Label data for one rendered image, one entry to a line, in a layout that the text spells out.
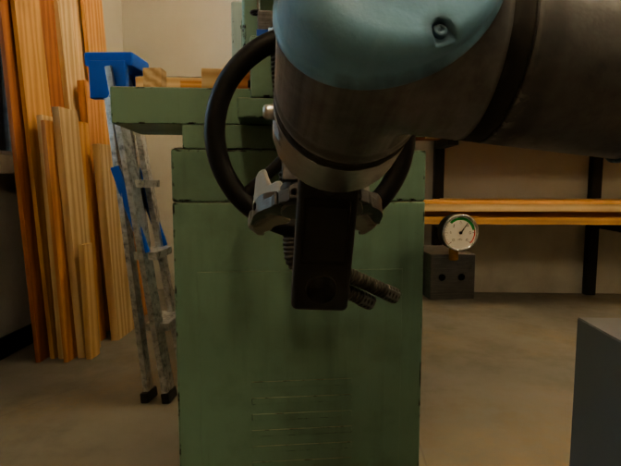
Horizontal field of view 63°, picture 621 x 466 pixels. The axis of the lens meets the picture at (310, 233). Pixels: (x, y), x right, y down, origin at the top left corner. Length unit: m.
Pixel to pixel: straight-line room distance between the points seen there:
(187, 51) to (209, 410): 2.93
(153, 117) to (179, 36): 2.77
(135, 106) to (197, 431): 0.57
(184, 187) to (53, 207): 1.42
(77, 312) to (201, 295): 1.48
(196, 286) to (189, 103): 0.31
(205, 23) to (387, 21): 3.44
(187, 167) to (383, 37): 0.70
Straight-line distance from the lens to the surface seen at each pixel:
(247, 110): 0.78
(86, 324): 2.33
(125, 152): 1.75
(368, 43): 0.20
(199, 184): 0.88
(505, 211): 3.06
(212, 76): 0.90
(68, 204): 2.29
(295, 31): 0.22
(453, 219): 0.87
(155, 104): 0.90
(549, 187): 3.66
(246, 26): 1.27
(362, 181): 0.33
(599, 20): 0.26
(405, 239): 0.91
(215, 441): 0.99
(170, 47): 3.65
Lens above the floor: 0.75
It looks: 6 degrees down
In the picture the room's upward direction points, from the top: straight up
